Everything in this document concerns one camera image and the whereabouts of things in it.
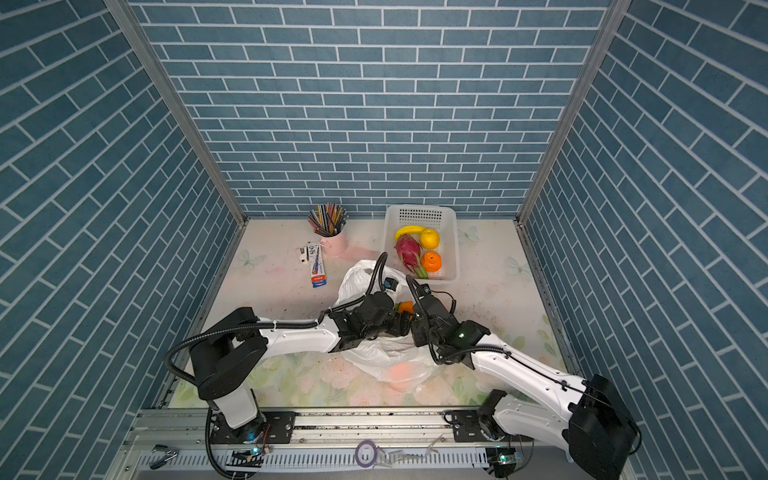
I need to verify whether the orange fruit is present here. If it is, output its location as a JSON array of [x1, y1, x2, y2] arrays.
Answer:
[[421, 251, 443, 273], [397, 301, 413, 313]]

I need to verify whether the white plastic bag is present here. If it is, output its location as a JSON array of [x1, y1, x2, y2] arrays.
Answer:
[[334, 260, 442, 392]]

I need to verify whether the pink dragon fruit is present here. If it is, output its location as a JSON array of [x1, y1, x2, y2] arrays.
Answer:
[[395, 234, 428, 279]]

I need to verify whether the yellow lemon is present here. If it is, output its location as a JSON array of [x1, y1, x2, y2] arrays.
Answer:
[[419, 228, 441, 250]]

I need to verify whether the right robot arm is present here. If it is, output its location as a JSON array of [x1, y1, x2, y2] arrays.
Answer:
[[406, 276, 642, 479]]

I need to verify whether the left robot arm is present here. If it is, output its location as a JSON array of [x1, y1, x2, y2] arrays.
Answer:
[[164, 252, 409, 431]]

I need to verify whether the toothpaste box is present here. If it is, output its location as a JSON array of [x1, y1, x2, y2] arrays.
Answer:
[[306, 243, 327, 288]]

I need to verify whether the pink pencil cup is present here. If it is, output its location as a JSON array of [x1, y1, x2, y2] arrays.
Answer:
[[320, 231, 348, 258]]

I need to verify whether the yellow banana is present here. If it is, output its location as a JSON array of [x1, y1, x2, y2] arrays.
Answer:
[[394, 225, 425, 241]]

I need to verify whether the colored pencils bundle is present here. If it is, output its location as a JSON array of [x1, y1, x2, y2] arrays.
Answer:
[[307, 203, 348, 238]]

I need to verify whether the white plastic basket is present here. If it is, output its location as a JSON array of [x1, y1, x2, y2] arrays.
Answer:
[[379, 205, 461, 284]]

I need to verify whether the purple tape roll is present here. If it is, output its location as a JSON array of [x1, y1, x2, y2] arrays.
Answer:
[[354, 439, 379, 469]]

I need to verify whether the metal clip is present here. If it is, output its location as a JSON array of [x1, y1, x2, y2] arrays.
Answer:
[[149, 444, 178, 470]]

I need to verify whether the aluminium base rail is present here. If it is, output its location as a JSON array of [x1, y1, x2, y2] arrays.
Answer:
[[107, 406, 588, 479]]

